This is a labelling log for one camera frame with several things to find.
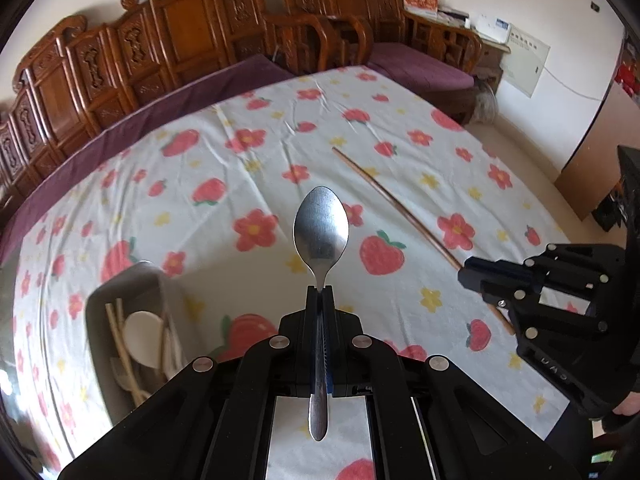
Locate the stack of papers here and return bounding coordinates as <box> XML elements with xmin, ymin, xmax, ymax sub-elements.
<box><xmin>438</xmin><ymin>7</ymin><xmax>472</xmax><ymax>29</ymax></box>

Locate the brown wooden cabinet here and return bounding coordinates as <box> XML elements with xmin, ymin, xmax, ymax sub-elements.
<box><xmin>554</xmin><ymin>29</ymin><xmax>640</xmax><ymax>222</ymax></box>

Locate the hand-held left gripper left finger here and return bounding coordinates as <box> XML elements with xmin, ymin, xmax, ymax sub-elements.
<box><xmin>57</xmin><ymin>286</ymin><xmax>321</xmax><ymax>480</ymax></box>

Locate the light bamboo chopstick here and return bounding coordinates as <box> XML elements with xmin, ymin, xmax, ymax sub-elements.
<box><xmin>114</xmin><ymin>299</ymin><xmax>132</xmax><ymax>361</ymax></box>
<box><xmin>104</xmin><ymin>303</ymin><xmax>147</xmax><ymax>407</ymax></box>

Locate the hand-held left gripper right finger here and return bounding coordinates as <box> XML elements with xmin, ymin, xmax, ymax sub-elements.
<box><xmin>322</xmin><ymin>285</ymin><xmax>584</xmax><ymax>480</ymax></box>

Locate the long purple sofa cushion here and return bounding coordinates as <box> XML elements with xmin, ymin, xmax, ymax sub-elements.
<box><xmin>0</xmin><ymin>54</ymin><xmax>297</xmax><ymax>263</ymax></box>

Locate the person's right hand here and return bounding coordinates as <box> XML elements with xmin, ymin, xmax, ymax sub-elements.
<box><xmin>601</xmin><ymin>390</ymin><xmax>640</xmax><ymax>432</ymax></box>

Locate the white ceramic spoon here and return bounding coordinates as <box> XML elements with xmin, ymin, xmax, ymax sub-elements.
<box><xmin>123</xmin><ymin>311</ymin><xmax>169</xmax><ymax>377</ymax></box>

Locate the carved wooden sofa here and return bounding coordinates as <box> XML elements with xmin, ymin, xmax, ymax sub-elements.
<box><xmin>0</xmin><ymin>0</ymin><xmax>347</xmax><ymax>243</ymax></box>

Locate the red hanging decoration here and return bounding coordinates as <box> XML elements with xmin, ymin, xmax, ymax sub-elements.
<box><xmin>614</xmin><ymin>59</ymin><xmax>640</xmax><ymax>97</ymax></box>

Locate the white and blue box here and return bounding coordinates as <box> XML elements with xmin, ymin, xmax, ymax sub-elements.
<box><xmin>471</xmin><ymin>11</ymin><xmax>512</xmax><ymax>44</ymax></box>

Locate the purple armchair cushion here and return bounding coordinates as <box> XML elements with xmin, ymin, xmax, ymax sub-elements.
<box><xmin>366</xmin><ymin>41</ymin><xmax>477</xmax><ymax>93</ymax></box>

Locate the grey utensil container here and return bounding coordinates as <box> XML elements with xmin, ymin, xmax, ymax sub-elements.
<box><xmin>84</xmin><ymin>260</ymin><xmax>212</xmax><ymax>427</ymax></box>

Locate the clear plastic bag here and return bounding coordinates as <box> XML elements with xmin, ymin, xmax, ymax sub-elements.
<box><xmin>471</xmin><ymin>81</ymin><xmax>502</xmax><ymax>127</ymax></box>

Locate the person's dark clothing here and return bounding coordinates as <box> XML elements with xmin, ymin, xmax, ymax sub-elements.
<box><xmin>545</xmin><ymin>402</ymin><xmax>640</xmax><ymax>480</ymax></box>

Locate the white wall electrical panel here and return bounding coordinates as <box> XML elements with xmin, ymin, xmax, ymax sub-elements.
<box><xmin>499</xmin><ymin>29</ymin><xmax>552</xmax><ymax>98</ymax></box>

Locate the wooden side table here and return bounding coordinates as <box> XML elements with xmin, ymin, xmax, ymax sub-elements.
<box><xmin>474</xmin><ymin>35</ymin><xmax>512</xmax><ymax>92</ymax></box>

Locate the metal spoon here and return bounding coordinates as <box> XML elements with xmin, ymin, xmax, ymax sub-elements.
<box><xmin>293</xmin><ymin>186</ymin><xmax>350</xmax><ymax>442</ymax></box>

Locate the floral strawberry tablecloth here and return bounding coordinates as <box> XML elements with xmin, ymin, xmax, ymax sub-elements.
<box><xmin>0</xmin><ymin>65</ymin><xmax>574</xmax><ymax>480</ymax></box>

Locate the brown wooden chopstick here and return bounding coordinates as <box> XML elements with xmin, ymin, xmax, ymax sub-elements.
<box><xmin>332</xmin><ymin>146</ymin><xmax>517</xmax><ymax>337</ymax></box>

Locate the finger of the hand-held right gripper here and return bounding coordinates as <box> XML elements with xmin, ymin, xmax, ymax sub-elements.
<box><xmin>457</xmin><ymin>242</ymin><xmax>624</xmax><ymax>292</ymax></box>
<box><xmin>477</xmin><ymin>282</ymin><xmax>615</xmax><ymax>347</ymax></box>

